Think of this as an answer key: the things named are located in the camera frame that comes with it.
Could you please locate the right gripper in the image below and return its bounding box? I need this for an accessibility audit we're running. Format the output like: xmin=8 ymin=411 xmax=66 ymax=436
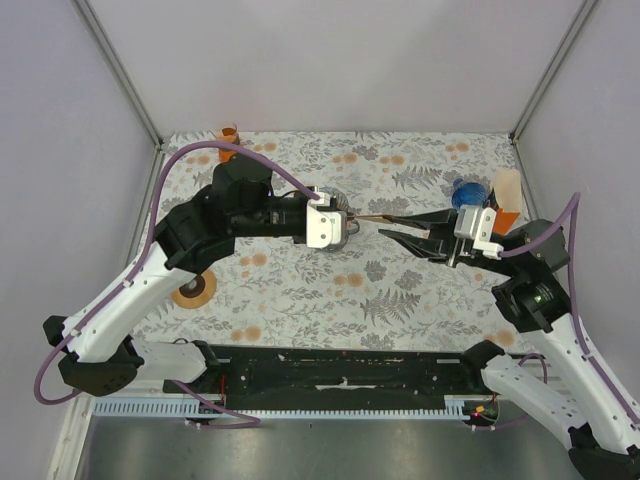
xmin=379 ymin=203 xmax=521 ymax=276

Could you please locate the brown paper coffee filter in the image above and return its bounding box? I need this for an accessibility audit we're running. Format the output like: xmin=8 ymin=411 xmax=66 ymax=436
xmin=351 ymin=215 xmax=393 ymax=224

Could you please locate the orange coffee filter box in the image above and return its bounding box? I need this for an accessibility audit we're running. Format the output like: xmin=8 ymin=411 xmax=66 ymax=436
xmin=491 ymin=168 xmax=523 ymax=235

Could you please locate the glass coffee server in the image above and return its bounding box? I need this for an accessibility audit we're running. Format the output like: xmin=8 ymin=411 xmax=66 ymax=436
xmin=328 ymin=220 xmax=360 ymax=251

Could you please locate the clear glass dripper cone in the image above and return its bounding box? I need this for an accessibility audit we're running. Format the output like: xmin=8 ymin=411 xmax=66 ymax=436
xmin=320 ymin=186 xmax=350 ymax=212

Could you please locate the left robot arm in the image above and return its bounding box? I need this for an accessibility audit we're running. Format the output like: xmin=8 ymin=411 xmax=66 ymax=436
xmin=43 ymin=149 xmax=320 ymax=397

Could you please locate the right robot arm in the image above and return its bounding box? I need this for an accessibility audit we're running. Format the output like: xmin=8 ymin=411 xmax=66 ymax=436
xmin=382 ymin=206 xmax=639 ymax=479

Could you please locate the orange glass dripper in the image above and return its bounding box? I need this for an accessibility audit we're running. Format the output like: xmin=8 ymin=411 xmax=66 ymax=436
xmin=215 ymin=123 xmax=240 ymax=163

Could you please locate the floral table mat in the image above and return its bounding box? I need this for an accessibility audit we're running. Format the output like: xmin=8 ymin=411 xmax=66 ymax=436
xmin=134 ymin=132 xmax=531 ymax=353

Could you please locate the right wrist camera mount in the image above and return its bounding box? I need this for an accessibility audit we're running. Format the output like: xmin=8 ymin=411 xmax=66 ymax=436
xmin=453 ymin=205 xmax=504 ymax=260

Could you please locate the blue cable duct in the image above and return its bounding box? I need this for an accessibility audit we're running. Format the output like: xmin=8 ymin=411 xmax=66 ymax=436
xmin=93 ymin=395 xmax=497 ymax=417

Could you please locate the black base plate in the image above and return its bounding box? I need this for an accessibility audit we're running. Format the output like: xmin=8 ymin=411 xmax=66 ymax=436
xmin=189 ymin=346 xmax=490 ymax=412

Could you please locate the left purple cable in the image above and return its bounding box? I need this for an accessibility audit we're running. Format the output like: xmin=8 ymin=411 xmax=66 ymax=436
xmin=32 ymin=140 xmax=326 ymax=429

